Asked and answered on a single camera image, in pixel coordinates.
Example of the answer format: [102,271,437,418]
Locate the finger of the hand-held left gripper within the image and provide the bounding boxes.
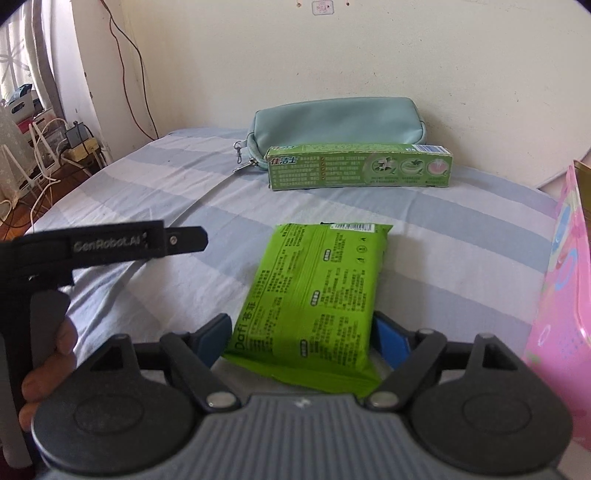
[163,226,209,256]

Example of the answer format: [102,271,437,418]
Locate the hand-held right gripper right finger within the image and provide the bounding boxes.
[367,310,522,411]

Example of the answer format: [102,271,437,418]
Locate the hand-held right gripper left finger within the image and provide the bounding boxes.
[88,313,241,411]

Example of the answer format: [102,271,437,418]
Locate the green wet wipes packet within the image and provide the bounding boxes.
[223,222,394,397]

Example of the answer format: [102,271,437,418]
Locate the green toothpaste box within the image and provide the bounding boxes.
[267,143,454,191]

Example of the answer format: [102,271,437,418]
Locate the pink biscuit tin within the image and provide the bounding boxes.
[522,159,591,450]

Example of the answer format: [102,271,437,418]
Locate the light blue zipper pouch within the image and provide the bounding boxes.
[232,97,428,175]

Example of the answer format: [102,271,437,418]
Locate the person's left hand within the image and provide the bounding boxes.
[18,318,79,433]

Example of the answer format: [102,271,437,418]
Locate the striped blue bed sheet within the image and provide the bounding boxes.
[0,127,559,402]

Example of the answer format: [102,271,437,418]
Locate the beige floor power strip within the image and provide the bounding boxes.
[60,138,100,163]

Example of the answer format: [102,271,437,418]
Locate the blue white storage box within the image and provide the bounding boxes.
[8,85,38,117]

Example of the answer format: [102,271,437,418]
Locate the white lace curtain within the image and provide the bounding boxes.
[0,0,75,208]

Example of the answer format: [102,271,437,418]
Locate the white charging cables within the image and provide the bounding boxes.
[0,117,93,217]

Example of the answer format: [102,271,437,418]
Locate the dark wall cable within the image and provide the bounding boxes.
[105,0,160,141]

